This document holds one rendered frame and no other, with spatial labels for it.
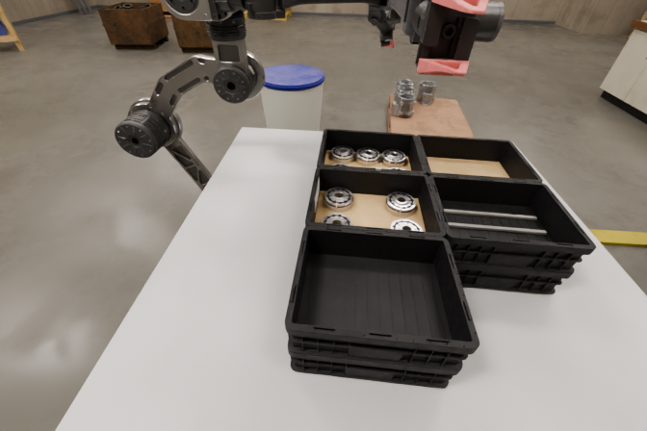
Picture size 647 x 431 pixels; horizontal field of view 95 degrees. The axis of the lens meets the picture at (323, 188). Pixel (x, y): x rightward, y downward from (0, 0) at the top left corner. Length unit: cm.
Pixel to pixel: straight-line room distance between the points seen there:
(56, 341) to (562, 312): 216
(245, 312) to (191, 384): 21
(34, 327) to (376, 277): 183
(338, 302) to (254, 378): 28
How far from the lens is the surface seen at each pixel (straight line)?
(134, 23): 704
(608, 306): 132
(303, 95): 254
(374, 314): 82
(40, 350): 213
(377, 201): 110
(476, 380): 97
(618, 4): 1155
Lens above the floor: 154
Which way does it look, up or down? 38 degrees down
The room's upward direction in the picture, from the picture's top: 2 degrees clockwise
